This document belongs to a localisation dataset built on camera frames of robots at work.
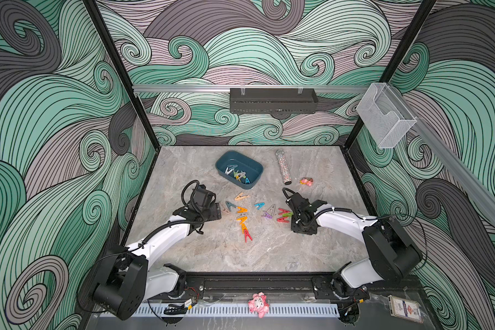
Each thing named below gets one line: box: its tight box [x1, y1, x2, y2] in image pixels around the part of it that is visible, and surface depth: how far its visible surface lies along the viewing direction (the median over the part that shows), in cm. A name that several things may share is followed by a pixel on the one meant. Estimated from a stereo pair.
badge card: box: [387, 294, 424, 324], surface depth 69 cm
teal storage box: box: [215, 150, 264, 190], surface depth 109 cm
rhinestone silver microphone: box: [275, 149, 293, 185], surface depth 109 cm
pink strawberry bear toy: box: [299, 177, 314, 187], surface depth 103 cm
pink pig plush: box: [247, 290, 271, 319], surface depth 69 cm
